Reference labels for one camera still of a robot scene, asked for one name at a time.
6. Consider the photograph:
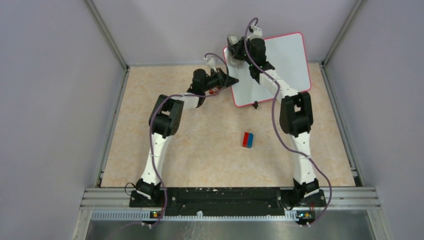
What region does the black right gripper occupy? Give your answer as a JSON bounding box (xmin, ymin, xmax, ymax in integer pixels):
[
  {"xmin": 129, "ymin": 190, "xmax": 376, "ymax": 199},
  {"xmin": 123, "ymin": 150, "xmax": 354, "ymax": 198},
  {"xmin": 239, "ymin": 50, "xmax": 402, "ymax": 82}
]
[{"xmin": 227, "ymin": 38, "xmax": 253, "ymax": 68}]

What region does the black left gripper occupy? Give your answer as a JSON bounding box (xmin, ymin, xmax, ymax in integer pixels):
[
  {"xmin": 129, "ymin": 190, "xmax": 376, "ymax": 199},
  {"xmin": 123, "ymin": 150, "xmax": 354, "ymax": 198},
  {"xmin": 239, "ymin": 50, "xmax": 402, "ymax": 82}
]
[{"xmin": 201, "ymin": 68, "xmax": 237, "ymax": 93}]

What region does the pink framed whiteboard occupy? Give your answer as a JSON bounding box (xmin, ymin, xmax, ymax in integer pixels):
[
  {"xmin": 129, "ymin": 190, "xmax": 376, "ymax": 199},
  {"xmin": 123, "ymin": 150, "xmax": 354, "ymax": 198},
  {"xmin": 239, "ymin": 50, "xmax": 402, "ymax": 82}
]
[{"xmin": 223, "ymin": 32, "xmax": 311, "ymax": 107}]

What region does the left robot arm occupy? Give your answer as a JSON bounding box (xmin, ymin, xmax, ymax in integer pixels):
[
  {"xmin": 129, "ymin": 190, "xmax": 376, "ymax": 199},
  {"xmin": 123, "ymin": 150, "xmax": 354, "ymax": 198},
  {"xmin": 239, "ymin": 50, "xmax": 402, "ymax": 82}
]
[{"xmin": 133, "ymin": 68, "xmax": 239, "ymax": 207}]

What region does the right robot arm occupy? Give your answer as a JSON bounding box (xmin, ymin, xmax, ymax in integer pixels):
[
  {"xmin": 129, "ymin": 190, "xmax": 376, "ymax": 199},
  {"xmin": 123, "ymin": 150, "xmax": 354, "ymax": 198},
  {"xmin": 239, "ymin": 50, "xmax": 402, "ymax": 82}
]
[{"xmin": 227, "ymin": 35, "xmax": 320, "ymax": 206}]

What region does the red owl figurine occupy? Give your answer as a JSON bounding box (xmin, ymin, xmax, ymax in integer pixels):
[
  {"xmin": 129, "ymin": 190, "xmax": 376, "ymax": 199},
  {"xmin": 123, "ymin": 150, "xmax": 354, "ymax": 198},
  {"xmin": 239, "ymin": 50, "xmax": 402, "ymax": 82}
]
[{"xmin": 208, "ymin": 87, "xmax": 221, "ymax": 95}]

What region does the red and blue block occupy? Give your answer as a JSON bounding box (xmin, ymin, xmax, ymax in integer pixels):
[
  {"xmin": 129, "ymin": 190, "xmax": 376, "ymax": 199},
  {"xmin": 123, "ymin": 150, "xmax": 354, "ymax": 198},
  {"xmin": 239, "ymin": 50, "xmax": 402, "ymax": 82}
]
[{"xmin": 242, "ymin": 132, "xmax": 254, "ymax": 149}]

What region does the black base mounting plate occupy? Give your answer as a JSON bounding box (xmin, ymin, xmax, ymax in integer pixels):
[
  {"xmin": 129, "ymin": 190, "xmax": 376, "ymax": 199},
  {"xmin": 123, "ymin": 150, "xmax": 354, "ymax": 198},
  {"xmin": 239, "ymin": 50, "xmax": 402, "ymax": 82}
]
[{"xmin": 129, "ymin": 187, "xmax": 327, "ymax": 217}]

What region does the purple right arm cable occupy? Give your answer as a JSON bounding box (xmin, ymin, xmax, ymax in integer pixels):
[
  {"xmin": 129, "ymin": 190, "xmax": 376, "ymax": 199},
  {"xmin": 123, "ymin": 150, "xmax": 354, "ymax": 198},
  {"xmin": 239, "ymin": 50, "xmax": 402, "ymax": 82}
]
[{"xmin": 243, "ymin": 17, "xmax": 333, "ymax": 228}]

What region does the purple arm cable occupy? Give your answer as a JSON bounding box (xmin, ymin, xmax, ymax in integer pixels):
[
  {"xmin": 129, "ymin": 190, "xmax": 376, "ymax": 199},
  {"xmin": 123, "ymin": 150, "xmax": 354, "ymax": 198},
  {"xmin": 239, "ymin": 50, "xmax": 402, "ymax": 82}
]
[
  {"xmin": 149, "ymin": 52, "xmax": 231, "ymax": 229},
  {"xmin": 243, "ymin": 17, "xmax": 333, "ymax": 228}
]

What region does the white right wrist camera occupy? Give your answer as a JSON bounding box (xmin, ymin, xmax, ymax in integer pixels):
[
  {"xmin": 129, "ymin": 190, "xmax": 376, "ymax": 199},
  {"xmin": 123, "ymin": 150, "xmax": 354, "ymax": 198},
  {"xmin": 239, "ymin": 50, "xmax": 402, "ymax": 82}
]
[{"xmin": 248, "ymin": 26, "xmax": 263, "ymax": 39}]

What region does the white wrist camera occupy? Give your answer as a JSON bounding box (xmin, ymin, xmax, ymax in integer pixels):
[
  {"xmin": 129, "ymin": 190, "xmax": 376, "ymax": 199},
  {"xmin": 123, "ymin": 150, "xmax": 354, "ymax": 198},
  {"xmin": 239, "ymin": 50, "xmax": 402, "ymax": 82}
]
[
  {"xmin": 248, "ymin": 26, "xmax": 263, "ymax": 39},
  {"xmin": 204, "ymin": 56, "xmax": 217, "ymax": 69}
]

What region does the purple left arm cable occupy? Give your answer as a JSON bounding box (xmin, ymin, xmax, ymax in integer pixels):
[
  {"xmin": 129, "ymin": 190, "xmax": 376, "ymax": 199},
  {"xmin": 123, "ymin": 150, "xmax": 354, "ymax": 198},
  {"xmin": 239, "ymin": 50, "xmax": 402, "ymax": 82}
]
[{"xmin": 149, "ymin": 52, "xmax": 231, "ymax": 229}]

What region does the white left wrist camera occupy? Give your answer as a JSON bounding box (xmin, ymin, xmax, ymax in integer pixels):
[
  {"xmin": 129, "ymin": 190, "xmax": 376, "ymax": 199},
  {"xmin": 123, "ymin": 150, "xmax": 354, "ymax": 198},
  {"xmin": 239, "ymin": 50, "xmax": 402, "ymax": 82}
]
[{"xmin": 204, "ymin": 56, "xmax": 217, "ymax": 69}]

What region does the white toothed cable rail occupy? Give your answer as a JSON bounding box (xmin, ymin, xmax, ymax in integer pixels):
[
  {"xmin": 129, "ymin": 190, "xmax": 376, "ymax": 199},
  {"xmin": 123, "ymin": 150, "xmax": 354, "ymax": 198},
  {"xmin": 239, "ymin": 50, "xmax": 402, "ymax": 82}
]
[{"xmin": 91, "ymin": 210, "xmax": 299, "ymax": 222}]

